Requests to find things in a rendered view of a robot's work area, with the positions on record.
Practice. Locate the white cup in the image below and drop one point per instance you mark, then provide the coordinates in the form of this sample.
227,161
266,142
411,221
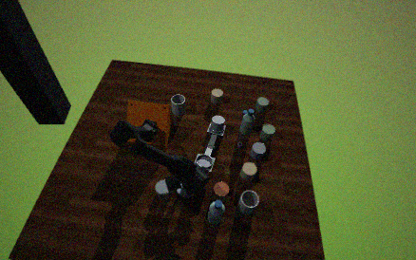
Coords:
217,123
162,190
247,202
178,105

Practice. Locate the white bottle with blue cap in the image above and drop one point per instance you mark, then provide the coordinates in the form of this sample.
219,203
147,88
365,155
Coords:
216,212
247,122

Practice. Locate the beige cylinder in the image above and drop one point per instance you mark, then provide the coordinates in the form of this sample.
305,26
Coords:
216,96
248,171

